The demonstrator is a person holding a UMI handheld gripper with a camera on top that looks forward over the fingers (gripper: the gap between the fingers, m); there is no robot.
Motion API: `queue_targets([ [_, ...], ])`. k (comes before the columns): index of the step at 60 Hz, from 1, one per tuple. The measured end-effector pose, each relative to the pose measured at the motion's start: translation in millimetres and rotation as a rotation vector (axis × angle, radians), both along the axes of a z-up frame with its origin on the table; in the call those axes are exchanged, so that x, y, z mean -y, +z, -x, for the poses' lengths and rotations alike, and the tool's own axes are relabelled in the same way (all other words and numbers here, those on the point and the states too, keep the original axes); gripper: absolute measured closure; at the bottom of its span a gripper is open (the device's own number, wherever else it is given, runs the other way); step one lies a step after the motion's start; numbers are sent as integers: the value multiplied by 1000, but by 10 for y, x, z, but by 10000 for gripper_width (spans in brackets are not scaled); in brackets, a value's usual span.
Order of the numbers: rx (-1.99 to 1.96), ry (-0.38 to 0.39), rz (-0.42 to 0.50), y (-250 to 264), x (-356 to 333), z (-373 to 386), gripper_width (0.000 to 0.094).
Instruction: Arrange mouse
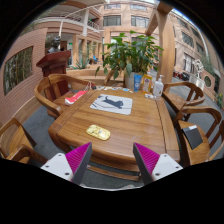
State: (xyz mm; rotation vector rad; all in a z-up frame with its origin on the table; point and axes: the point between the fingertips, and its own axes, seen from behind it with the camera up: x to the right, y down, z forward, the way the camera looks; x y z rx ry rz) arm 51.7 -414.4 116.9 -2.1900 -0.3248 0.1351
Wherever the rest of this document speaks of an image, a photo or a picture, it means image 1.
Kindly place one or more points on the wooden chair near right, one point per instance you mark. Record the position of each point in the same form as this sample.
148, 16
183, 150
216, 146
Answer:
199, 146

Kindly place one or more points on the red wooden pedestal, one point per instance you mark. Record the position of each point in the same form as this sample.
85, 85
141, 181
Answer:
55, 63

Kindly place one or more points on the blue tube bottle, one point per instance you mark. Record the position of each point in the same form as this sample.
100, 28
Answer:
137, 82

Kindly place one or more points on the dark bust statue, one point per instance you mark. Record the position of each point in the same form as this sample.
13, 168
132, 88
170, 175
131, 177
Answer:
54, 45

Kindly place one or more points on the black notebook on chair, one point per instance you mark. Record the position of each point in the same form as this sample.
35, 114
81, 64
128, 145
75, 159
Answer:
193, 136

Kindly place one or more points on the wooden chair far left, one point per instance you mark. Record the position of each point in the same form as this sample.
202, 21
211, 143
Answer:
56, 107

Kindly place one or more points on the grey mouse pad with cat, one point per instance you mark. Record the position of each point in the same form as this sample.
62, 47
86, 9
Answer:
114, 104

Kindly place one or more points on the wooden table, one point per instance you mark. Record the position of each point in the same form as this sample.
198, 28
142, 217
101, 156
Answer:
149, 124

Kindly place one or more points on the white plant pot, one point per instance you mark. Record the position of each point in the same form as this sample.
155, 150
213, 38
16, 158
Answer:
129, 81

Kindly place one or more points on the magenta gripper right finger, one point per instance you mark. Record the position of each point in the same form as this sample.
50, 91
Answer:
153, 166

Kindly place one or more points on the red and white box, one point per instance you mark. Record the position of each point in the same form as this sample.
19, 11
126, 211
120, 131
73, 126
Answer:
74, 98

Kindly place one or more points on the green potted plant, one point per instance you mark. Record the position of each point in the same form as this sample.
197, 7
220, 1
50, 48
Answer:
131, 56

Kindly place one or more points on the white pump bottle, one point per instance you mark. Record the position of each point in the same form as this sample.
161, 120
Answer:
158, 87

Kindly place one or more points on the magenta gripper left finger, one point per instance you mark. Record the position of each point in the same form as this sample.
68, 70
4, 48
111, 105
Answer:
70, 166

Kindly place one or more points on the wooden chair far right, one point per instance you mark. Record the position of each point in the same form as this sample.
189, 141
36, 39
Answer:
194, 96

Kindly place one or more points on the yellow snack packet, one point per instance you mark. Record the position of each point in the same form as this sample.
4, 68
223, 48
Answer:
147, 83

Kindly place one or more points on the wooden chair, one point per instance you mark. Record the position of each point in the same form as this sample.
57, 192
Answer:
16, 144
56, 107
194, 96
199, 146

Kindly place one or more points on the wooden chair near left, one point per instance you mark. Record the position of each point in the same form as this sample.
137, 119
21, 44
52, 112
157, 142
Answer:
16, 144

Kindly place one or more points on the wooden pillar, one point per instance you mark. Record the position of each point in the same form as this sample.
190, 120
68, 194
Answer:
160, 20

